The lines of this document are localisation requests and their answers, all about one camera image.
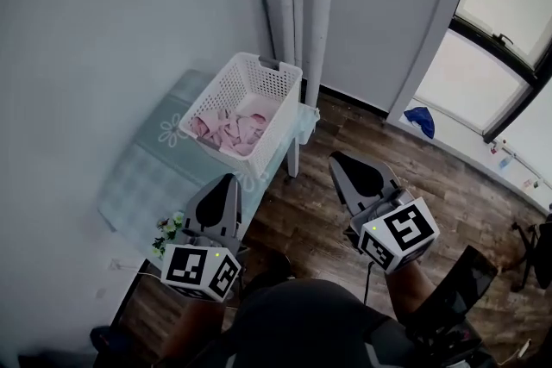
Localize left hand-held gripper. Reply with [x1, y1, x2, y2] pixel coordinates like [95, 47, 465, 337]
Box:
[160, 173, 242, 303]

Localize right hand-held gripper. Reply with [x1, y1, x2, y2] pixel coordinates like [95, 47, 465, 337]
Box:
[328, 150, 441, 275]

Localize pink clothes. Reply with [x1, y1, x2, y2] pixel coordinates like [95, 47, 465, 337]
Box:
[191, 107, 277, 158]

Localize white plastic laundry basket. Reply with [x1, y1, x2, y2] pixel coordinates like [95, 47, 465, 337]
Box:
[178, 52, 304, 178]

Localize person's right forearm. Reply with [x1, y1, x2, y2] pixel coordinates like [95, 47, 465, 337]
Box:
[386, 260, 437, 324]

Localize person's left forearm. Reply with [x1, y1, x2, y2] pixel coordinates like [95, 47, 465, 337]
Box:
[163, 296, 225, 364]

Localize potted white flowers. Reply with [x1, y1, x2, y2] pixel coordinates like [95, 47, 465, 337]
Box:
[150, 210, 186, 259]

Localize black chest-mounted screen device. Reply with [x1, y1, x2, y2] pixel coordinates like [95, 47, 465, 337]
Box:
[407, 245, 499, 344]

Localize pale green floral tablecloth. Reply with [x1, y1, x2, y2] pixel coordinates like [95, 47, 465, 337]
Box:
[97, 68, 321, 272]

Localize person's grey shirt torso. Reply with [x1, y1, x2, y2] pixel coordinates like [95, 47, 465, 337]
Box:
[215, 278, 417, 368]

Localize blue cloth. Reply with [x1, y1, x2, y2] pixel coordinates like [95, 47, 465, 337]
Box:
[404, 106, 436, 139]

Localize white table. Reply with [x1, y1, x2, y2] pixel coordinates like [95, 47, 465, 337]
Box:
[285, 133, 301, 178]

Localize black framed window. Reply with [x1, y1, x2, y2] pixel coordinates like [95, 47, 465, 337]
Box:
[409, 0, 552, 146]

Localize black thin rod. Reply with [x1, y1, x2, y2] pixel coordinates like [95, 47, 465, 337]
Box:
[261, 0, 278, 59]

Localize black cable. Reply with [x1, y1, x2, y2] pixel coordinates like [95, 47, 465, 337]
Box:
[363, 262, 374, 308]

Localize white wall pipes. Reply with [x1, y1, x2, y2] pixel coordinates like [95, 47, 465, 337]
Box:
[275, 0, 337, 105]

